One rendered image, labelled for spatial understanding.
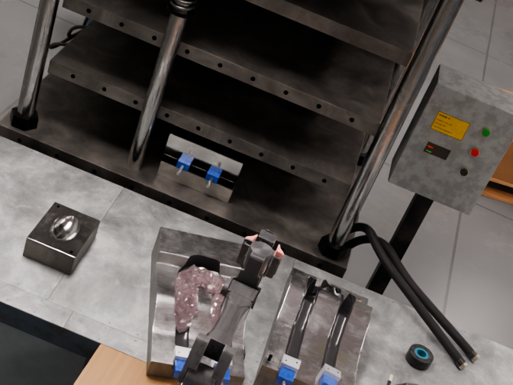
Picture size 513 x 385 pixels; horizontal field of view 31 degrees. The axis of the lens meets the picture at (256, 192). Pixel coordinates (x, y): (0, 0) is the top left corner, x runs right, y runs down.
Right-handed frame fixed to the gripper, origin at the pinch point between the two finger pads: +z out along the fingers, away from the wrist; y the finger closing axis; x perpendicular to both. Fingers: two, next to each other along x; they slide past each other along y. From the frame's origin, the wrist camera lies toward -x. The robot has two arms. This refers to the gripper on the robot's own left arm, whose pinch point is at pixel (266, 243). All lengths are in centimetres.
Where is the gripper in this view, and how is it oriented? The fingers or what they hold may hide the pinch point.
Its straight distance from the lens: 239.7
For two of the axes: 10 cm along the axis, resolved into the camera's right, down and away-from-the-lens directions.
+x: -3.2, 7.9, 5.2
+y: -9.1, -4.1, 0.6
